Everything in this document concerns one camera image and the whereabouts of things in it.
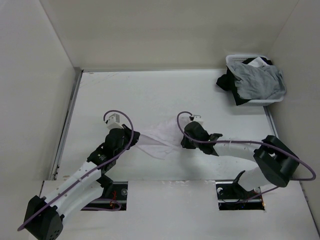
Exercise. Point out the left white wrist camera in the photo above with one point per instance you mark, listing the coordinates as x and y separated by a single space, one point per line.
113 122

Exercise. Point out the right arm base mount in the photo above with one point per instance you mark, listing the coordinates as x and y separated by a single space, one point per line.
232 197

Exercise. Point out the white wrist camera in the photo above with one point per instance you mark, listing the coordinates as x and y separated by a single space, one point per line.
113 122
196 118

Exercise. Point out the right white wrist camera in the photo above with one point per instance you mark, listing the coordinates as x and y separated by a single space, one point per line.
196 118

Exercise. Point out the white plastic laundry basket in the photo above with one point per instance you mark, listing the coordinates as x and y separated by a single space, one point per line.
254 102

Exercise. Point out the grey tank top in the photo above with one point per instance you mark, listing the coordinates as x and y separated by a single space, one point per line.
257 83

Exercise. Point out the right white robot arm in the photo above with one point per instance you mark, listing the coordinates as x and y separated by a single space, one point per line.
273 167

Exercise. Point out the black tank top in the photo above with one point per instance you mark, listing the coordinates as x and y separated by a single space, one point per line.
227 83

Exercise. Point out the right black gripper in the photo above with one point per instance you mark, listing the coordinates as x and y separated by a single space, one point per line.
185 144

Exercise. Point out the white garment in basket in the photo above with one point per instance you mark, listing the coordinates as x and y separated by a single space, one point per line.
258 62

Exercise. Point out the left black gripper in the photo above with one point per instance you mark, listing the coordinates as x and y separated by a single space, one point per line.
133 137

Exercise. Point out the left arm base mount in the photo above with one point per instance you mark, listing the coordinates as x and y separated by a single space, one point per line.
113 198

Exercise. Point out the white tank top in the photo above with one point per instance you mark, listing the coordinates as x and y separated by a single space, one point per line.
162 139

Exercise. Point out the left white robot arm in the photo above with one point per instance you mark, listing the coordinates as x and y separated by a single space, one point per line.
46 216

